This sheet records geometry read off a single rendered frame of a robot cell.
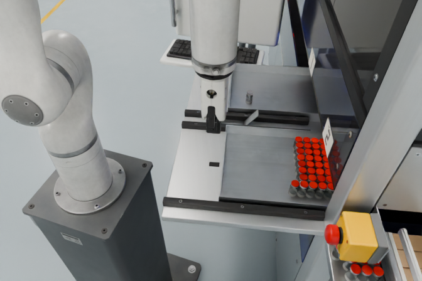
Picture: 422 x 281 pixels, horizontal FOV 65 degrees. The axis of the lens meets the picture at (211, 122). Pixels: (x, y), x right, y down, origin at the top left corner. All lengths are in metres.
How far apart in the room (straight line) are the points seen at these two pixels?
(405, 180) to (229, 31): 0.43
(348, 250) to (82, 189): 0.62
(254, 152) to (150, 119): 1.51
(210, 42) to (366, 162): 0.35
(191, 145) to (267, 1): 0.78
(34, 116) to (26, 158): 1.76
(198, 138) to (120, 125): 1.44
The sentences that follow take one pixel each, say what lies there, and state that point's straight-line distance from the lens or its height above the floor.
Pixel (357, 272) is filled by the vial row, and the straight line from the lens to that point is 0.80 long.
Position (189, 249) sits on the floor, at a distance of 1.79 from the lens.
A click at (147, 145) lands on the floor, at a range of 2.23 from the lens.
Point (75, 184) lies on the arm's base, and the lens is 0.89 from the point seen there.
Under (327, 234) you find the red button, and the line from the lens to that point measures 0.73.
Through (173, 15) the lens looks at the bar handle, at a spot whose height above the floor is 0.94.
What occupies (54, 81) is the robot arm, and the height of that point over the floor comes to 1.26.
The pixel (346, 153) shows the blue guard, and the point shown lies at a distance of 0.74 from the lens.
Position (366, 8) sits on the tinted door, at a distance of 0.76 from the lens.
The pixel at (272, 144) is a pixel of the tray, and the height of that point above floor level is 0.88.
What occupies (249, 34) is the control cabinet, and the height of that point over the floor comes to 0.86.
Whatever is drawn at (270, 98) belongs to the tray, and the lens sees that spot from 1.18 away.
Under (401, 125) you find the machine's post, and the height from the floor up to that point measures 1.25.
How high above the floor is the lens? 1.62
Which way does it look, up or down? 44 degrees down
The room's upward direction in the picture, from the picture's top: straight up
